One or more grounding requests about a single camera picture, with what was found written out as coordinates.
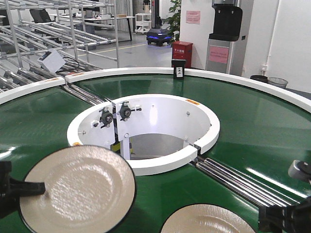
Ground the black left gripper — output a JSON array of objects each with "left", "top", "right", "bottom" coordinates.
[{"left": 0, "top": 161, "right": 46, "bottom": 218}]

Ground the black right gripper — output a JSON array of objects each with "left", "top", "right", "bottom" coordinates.
[{"left": 258, "top": 197, "right": 311, "bottom": 233}]

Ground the beige plate black rim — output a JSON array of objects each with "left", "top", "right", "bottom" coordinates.
[
  {"left": 20, "top": 146, "right": 136, "bottom": 233},
  {"left": 161, "top": 204, "right": 254, "bottom": 233}
]

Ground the steel conveyor rollers right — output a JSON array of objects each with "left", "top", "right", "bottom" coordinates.
[{"left": 192, "top": 156, "right": 299, "bottom": 207}]

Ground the white outer conveyor rim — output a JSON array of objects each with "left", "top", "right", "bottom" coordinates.
[{"left": 0, "top": 67, "right": 311, "bottom": 112}]

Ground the white control box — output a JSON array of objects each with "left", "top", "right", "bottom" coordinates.
[{"left": 37, "top": 49, "right": 66, "bottom": 73}]

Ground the metal roller rack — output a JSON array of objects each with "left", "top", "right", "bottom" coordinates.
[{"left": 0, "top": 0, "right": 120, "bottom": 94}]

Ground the black sensor box on rim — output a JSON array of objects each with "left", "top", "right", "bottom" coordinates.
[{"left": 172, "top": 59, "right": 186, "bottom": 80}]

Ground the red fire extinguisher cabinet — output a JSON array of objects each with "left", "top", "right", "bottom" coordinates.
[{"left": 171, "top": 41, "right": 193, "bottom": 68}]

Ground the black mobile robot blue light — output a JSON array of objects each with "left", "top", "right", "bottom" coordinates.
[{"left": 146, "top": 16, "right": 172, "bottom": 46}]

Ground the white rolling cart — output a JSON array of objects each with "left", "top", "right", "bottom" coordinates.
[{"left": 135, "top": 13, "right": 152, "bottom": 34}]

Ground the black water dispenser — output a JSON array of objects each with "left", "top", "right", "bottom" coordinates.
[{"left": 209, "top": 0, "right": 242, "bottom": 42}]

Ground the green potted plant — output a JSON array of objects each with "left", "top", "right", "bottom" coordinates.
[{"left": 166, "top": 0, "right": 182, "bottom": 42}]

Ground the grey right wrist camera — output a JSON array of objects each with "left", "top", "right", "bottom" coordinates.
[{"left": 288, "top": 160, "right": 311, "bottom": 183}]

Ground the wire mesh waste bin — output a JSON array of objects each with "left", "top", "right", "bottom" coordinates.
[{"left": 267, "top": 77, "right": 288, "bottom": 89}]

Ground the white inner conveyor ring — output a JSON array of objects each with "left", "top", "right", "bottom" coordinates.
[{"left": 67, "top": 94, "right": 221, "bottom": 177}]

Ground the pink wall notice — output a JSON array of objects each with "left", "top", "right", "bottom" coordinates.
[{"left": 186, "top": 11, "right": 201, "bottom": 24}]

